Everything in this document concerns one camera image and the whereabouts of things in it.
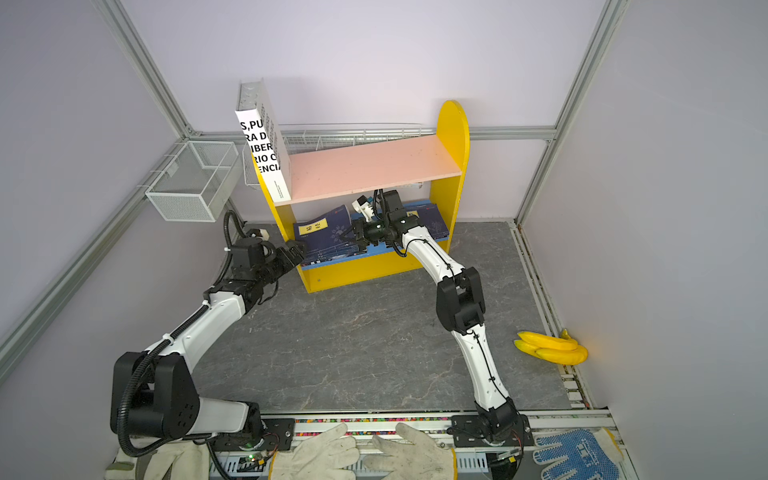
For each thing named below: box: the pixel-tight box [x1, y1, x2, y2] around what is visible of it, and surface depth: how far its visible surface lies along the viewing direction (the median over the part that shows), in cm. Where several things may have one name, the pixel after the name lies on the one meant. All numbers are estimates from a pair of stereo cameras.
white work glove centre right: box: [363, 422, 458, 480], surface depth 72 cm
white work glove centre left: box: [269, 423, 361, 480], surface depth 72 cm
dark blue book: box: [293, 204, 355, 247], surface depth 92 cm
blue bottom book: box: [300, 241, 367, 267], surface depth 91 cm
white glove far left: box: [106, 435, 211, 480], surface depth 70 cm
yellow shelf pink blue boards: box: [253, 101, 470, 293], surface depth 85 cm
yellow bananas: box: [514, 329, 589, 366], surface depth 86 cm
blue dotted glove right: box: [533, 427, 625, 480], surface depth 72 cm
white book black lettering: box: [235, 78, 293, 204], surface depth 61 cm
